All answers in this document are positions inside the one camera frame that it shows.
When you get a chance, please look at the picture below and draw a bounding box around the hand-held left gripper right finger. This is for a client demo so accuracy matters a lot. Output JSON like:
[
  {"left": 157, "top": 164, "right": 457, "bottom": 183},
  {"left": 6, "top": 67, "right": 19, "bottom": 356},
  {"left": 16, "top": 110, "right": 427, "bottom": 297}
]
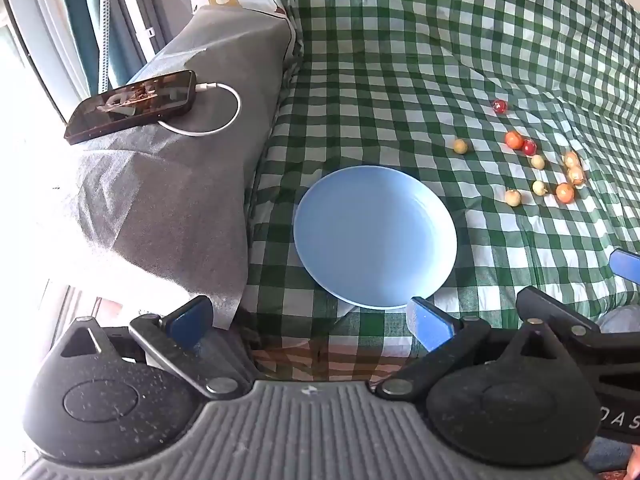
[{"left": 375, "top": 297, "right": 576, "bottom": 402}]

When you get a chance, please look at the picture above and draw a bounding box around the teal curtain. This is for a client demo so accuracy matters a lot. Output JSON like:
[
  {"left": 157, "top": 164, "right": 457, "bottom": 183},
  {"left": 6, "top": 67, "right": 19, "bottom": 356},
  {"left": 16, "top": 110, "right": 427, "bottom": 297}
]
[{"left": 54, "top": 0, "right": 147, "bottom": 92}]

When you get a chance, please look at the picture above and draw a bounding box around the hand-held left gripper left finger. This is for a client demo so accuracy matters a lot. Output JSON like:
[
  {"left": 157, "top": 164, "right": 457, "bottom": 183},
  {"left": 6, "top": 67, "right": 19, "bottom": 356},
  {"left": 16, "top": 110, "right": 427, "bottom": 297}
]
[{"left": 37, "top": 296, "right": 251, "bottom": 402}]

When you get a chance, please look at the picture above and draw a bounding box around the white plastic fitting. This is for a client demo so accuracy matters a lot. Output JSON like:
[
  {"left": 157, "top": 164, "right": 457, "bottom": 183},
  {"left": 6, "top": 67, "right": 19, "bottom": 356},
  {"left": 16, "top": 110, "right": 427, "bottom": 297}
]
[{"left": 191, "top": 0, "right": 244, "bottom": 14}]

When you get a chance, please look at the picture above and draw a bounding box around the black smartphone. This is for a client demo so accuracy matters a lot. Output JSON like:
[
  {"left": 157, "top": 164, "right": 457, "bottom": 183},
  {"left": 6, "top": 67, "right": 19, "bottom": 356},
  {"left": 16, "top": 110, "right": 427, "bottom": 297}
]
[{"left": 64, "top": 70, "right": 198, "bottom": 146}]

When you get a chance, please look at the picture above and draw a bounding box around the white charging cable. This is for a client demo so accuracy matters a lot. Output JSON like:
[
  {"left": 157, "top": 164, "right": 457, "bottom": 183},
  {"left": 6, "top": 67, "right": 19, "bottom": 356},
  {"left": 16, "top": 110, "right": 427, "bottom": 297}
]
[{"left": 157, "top": 81, "right": 242, "bottom": 138}]

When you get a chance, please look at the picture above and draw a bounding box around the grey cloth covered box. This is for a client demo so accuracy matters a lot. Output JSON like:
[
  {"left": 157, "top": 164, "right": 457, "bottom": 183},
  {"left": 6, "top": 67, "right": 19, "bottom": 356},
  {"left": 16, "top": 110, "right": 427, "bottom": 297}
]
[{"left": 50, "top": 0, "right": 303, "bottom": 332}]

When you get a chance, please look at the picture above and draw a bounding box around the light blue plate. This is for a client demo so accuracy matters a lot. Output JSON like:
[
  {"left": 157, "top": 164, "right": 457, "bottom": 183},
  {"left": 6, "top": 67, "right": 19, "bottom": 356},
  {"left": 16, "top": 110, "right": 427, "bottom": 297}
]
[{"left": 293, "top": 165, "right": 458, "bottom": 310}]

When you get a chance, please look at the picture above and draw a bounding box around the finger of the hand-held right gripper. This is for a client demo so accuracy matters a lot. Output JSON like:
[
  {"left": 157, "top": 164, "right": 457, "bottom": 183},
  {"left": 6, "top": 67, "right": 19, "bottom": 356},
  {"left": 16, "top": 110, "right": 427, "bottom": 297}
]
[
  {"left": 516, "top": 286, "right": 640, "bottom": 348},
  {"left": 609, "top": 248, "right": 640, "bottom": 282}
]

